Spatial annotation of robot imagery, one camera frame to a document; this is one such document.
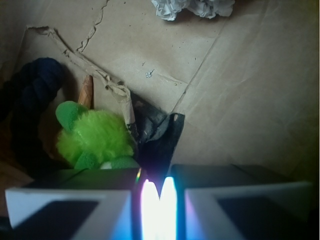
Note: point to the black tape piece left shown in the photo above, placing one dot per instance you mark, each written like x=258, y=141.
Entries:
x=158, y=134

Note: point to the brown wooden stick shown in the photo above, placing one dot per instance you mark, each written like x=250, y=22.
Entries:
x=87, y=92

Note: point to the brown paper bag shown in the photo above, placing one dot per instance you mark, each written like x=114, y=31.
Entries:
x=248, y=84

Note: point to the crumpled white paper ball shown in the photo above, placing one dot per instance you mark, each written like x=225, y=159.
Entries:
x=168, y=9

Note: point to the green plush animal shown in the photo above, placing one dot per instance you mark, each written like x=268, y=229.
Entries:
x=93, y=139

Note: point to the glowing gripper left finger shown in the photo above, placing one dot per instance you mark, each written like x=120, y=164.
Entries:
x=103, y=204

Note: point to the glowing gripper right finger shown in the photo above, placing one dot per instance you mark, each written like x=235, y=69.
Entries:
x=237, y=202

